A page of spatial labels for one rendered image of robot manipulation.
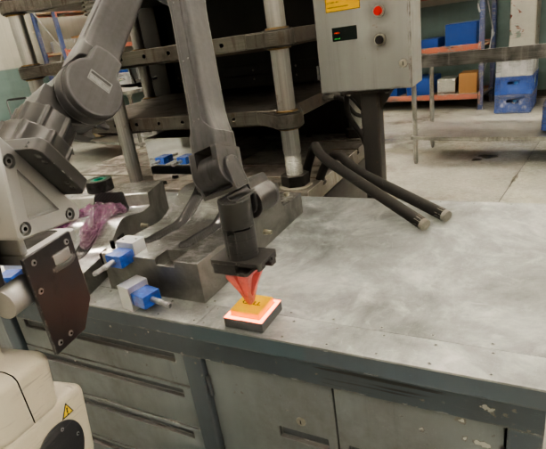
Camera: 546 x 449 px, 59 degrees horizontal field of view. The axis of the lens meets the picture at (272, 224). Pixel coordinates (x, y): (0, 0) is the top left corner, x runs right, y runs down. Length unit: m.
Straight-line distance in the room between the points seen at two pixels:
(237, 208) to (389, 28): 0.94
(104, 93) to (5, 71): 8.25
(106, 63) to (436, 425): 0.76
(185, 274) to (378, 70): 0.93
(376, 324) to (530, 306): 0.26
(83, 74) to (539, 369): 0.72
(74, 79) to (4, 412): 0.45
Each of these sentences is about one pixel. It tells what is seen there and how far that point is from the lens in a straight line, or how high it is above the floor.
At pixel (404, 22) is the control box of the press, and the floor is 1.26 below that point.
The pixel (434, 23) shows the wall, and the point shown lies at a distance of 7.67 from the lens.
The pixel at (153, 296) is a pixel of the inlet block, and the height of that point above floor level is 0.83.
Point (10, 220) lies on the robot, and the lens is 0.58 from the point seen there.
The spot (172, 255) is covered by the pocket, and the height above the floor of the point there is 0.88.
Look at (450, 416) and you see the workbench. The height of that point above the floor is 0.66.
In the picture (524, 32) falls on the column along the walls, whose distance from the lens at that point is 7.10.
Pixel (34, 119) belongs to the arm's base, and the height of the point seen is 1.23.
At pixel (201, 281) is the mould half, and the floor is 0.85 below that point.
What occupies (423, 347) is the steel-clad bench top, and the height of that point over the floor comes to 0.80.
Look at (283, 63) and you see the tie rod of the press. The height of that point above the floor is 1.19.
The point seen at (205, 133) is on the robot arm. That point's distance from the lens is 0.80.
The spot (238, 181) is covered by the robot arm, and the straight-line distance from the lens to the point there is 0.79.
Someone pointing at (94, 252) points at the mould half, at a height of 0.86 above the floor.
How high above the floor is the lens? 1.29
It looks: 22 degrees down
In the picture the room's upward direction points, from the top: 8 degrees counter-clockwise
